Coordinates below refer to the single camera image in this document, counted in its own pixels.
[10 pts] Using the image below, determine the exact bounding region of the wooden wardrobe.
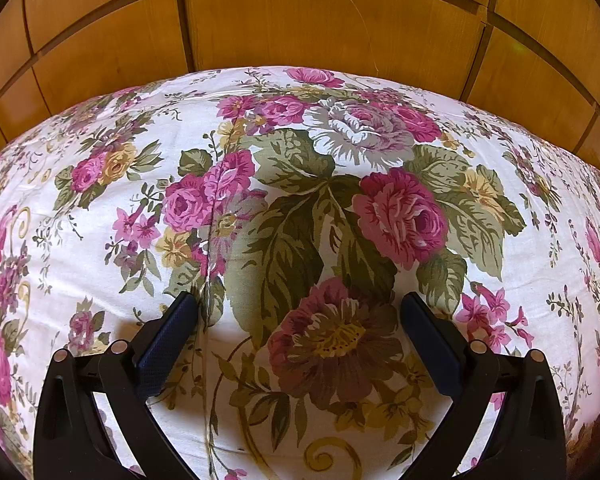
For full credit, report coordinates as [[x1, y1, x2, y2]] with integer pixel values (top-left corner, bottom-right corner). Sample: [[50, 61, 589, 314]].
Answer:
[[0, 0, 600, 186]]

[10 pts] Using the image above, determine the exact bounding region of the floral bedspread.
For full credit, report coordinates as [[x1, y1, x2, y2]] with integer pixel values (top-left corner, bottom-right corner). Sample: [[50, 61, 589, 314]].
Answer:
[[0, 65, 600, 480]]

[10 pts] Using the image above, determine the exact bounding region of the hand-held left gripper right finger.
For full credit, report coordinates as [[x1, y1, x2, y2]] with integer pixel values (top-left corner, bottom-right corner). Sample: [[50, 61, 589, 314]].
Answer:
[[400, 292, 567, 480]]

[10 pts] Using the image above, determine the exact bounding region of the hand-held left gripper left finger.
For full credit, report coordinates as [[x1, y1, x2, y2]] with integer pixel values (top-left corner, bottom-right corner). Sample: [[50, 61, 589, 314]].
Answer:
[[33, 291, 201, 480]]

